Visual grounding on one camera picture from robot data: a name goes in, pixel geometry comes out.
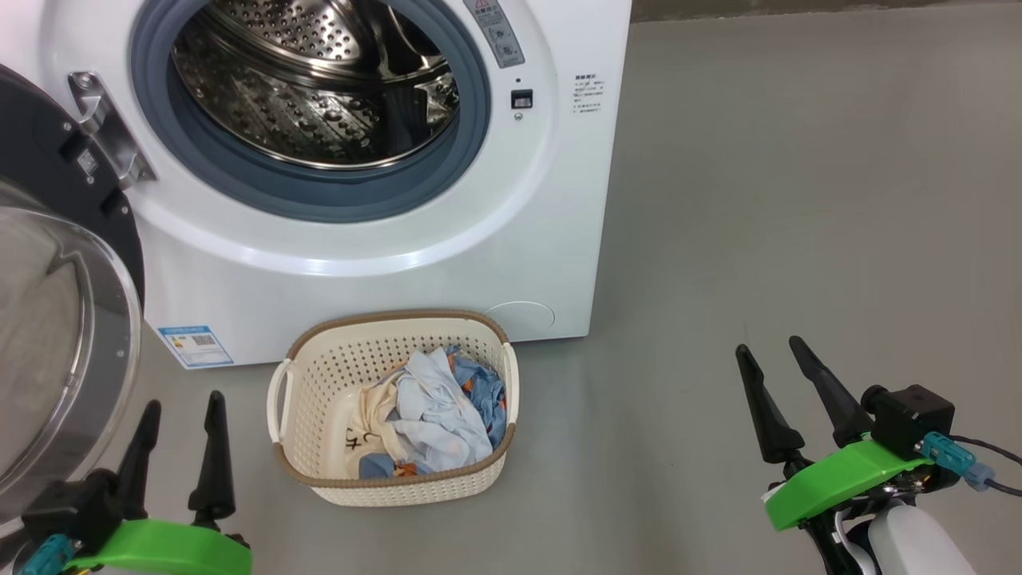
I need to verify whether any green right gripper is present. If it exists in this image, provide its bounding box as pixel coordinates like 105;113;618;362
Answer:
735;335;935;532

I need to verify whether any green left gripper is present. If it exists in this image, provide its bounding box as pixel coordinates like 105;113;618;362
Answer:
64;391;252;575

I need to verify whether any washing machine glass door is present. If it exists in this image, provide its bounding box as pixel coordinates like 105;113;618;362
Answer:
0;64;146;528

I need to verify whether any pile of mixed clothes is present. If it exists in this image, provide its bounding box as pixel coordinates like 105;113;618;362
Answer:
343;345;509;480

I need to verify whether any light blue garment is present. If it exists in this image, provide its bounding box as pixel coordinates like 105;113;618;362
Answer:
391;347;494;474

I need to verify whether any metal door hinge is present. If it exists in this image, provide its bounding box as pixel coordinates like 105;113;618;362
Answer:
69;71;157;190

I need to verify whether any white front-load washing machine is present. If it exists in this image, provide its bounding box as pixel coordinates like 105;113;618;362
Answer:
0;0;633;370

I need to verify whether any washing machine drum with laundry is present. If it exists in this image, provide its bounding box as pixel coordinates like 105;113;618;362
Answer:
172;0;461;171

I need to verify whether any blue energy label sticker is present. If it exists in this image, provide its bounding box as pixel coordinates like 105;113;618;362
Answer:
157;324;235;369

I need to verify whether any cream perforated laundry basket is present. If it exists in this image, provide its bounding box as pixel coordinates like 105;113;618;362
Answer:
267;309;521;508

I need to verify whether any round drain filter cover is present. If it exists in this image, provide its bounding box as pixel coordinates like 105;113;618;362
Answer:
481;300;556;340

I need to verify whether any grey warning sticker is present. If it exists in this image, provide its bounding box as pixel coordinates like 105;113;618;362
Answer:
463;0;526;69

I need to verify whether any teal right camera connector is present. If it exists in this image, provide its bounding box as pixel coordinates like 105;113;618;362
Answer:
920;432;995;490

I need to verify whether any teal camera connector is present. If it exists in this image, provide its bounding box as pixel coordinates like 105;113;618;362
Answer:
20;533;77;575
920;432;995;490

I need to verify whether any teal left camera connector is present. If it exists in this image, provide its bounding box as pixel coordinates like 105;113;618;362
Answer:
20;533;77;575

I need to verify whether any thin black camera cable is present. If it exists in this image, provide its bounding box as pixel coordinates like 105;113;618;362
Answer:
950;435;1022;498

